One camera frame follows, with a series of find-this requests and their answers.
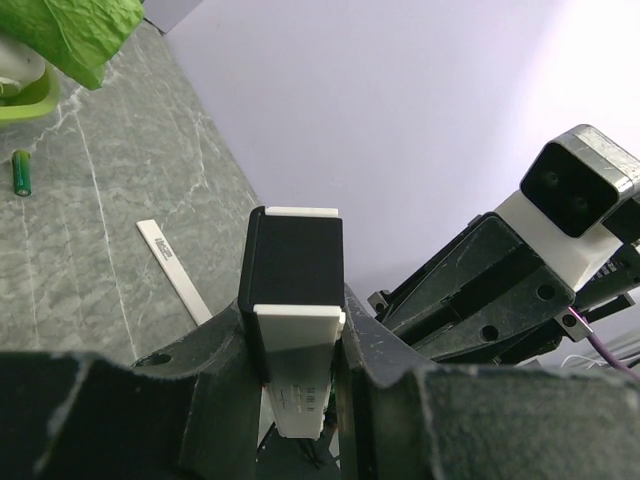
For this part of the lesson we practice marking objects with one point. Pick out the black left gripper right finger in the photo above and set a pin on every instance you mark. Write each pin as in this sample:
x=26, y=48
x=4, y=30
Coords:
x=402, y=416

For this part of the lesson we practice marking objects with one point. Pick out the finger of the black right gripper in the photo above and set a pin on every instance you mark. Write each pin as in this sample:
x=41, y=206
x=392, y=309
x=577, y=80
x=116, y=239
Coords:
x=474, y=269
x=488, y=315

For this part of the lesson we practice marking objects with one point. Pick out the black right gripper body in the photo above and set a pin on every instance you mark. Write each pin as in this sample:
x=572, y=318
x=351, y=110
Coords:
x=607, y=260

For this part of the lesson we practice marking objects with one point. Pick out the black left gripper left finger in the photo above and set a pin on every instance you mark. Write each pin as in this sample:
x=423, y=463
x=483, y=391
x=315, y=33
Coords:
x=189, y=410

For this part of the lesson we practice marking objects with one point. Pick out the slim white remote control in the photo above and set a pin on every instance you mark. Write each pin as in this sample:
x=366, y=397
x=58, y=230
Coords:
x=292, y=304

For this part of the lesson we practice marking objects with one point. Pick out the white remote battery cover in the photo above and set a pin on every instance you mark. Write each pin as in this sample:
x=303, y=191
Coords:
x=175, y=272

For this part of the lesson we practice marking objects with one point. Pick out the green plastic bowl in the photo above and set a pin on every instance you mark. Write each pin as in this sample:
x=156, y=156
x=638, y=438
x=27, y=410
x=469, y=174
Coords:
x=36, y=101

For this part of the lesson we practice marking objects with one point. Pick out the white green cabbage toy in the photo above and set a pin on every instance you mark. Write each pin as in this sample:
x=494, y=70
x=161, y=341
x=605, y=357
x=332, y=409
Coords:
x=20, y=66

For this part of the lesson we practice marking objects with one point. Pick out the green lettuce toy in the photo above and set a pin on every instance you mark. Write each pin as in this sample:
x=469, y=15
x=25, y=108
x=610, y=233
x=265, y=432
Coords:
x=79, y=38

